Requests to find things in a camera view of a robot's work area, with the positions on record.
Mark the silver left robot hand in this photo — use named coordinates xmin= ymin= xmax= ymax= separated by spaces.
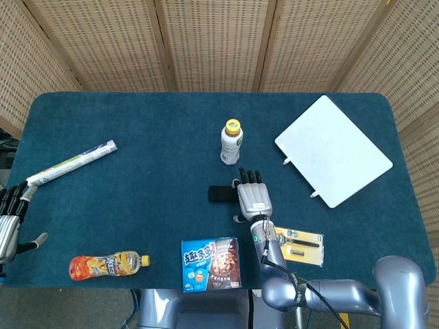
xmin=0 ymin=181 xmax=49 ymax=267

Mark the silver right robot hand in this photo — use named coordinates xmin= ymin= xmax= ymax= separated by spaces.
xmin=231 ymin=167 xmax=274 ymax=223

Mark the black eraser block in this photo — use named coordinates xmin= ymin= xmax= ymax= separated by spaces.
xmin=207 ymin=185 xmax=239 ymax=204

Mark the white board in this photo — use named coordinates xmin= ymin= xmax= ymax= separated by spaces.
xmin=274 ymin=95 xmax=394 ymax=209

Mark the white drink bottle yellow cap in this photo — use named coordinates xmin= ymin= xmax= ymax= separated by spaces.
xmin=219 ymin=119 xmax=244 ymax=166

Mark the yellow razor blister pack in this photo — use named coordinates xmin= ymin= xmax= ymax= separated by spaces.
xmin=274 ymin=226 xmax=325 ymax=267

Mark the blue chocolate cookie box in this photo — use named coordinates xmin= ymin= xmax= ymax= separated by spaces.
xmin=180 ymin=236 xmax=242 ymax=293

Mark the silver toothpaste tube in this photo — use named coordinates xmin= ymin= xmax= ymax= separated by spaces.
xmin=25 ymin=139 xmax=118 ymax=188

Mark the orange drink bottle yellow cap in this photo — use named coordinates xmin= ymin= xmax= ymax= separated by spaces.
xmin=69 ymin=250 xmax=151 ymax=282

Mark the teal table cloth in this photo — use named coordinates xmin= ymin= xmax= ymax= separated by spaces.
xmin=5 ymin=91 xmax=434 ymax=291

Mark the grey robot torso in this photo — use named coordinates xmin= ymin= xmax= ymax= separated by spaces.
xmin=137 ymin=289 xmax=255 ymax=329

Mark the woven wooden folding screen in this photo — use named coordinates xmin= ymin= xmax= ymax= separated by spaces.
xmin=0 ymin=0 xmax=439 ymax=292

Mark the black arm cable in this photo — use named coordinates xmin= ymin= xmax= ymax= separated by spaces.
xmin=261 ymin=219 xmax=348 ymax=329

